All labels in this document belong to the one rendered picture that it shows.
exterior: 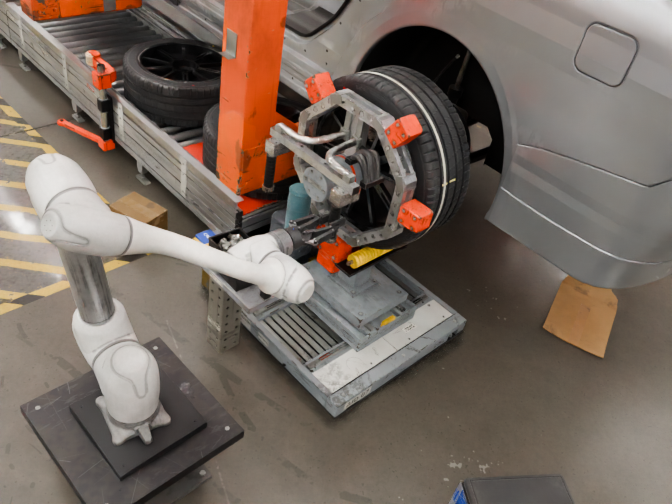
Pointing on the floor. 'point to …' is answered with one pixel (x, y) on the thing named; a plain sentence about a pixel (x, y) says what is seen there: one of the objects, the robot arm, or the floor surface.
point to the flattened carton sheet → (582, 315)
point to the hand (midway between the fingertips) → (333, 220)
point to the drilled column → (222, 319)
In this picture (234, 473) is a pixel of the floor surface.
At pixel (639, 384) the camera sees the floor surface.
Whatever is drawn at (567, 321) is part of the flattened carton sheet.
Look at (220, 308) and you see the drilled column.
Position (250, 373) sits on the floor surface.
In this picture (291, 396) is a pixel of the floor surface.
